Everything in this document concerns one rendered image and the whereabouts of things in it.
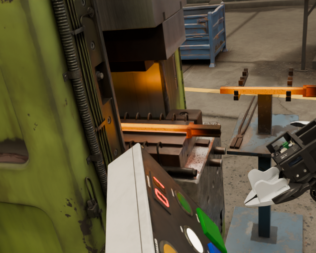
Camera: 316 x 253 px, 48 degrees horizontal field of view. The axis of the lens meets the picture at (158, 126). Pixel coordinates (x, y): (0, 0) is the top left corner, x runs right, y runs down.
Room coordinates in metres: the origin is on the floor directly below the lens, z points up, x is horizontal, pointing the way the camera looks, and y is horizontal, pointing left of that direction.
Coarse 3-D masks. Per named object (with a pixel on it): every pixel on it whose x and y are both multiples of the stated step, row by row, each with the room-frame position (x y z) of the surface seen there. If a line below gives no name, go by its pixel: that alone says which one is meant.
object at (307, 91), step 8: (224, 88) 1.43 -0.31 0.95; (232, 88) 1.41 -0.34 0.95; (240, 88) 1.40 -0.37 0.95; (248, 88) 1.39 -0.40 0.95; (256, 88) 1.37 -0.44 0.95; (264, 88) 1.36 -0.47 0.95; (272, 88) 1.35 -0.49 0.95; (280, 88) 1.34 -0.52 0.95; (288, 88) 1.32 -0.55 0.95; (296, 88) 1.31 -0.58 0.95; (304, 88) 1.29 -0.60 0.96; (312, 88) 1.28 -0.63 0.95; (304, 96) 1.28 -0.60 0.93; (312, 96) 1.28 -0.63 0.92
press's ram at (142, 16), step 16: (96, 0) 0.90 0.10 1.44; (112, 0) 0.88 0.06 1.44; (128, 0) 0.87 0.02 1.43; (144, 0) 0.85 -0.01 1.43; (160, 0) 0.90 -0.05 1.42; (176, 0) 1.02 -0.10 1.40; (112, 16) 0.89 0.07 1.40; (128, 16) 0.87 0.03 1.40; (144, 16) 0.85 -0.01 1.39; (160, 16) 0.88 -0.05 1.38
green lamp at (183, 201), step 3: (180, 195) 0.55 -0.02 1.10; (180, 198) 0.53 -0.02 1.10; (183, 198) 0.55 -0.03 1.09; (180, 201) 0.52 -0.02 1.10; (183, 201) 0.53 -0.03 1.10; (186, 201) 0.55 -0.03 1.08; (183, 204) 0.52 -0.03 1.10; (186, 204) 0.53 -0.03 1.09; (186, 207) 0.52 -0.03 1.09; (189, 207) 0.54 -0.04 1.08; (189, 210) 0.52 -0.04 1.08
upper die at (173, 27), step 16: (176, 16) 1.01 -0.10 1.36; (112, 32) 0.95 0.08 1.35; (128, 32) 0.93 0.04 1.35; (144, 32) 0.91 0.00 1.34; (160, 32) 0.90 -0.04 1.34; (176, 32) 0.99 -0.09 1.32; (112, 48) 0.95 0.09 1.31; (128, 48) 0.93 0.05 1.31; (144, 48) 0.91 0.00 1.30; (160, 48) 0.90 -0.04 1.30; (176, 48) 0.98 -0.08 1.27
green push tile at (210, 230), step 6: (198, 210) 0.57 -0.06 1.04; (204, 216) 0.56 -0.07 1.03; (204, 222) 0.53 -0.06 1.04; (210, 222) 0.56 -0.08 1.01; (204, 228) 0.51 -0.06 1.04; (210, 228) 0.53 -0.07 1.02; (216, 228) 0.56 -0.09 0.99; (210, 234) 0.50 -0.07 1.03; (216, 234) 0.53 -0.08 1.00; (216, 240) 0.50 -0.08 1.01; (222, 240) 0.53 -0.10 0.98; (222, 246) 0.51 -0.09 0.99
